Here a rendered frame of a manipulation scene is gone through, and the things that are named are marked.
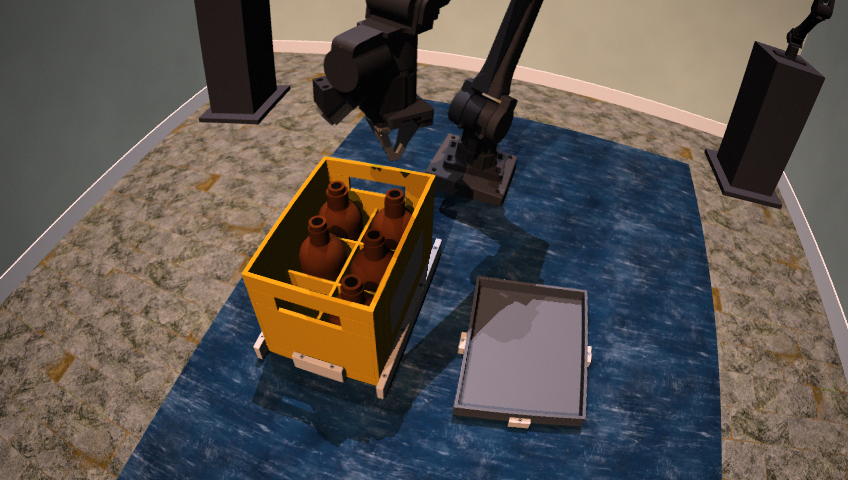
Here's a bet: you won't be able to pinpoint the orange divided crate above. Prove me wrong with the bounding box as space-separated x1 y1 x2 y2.
242 157 435 386

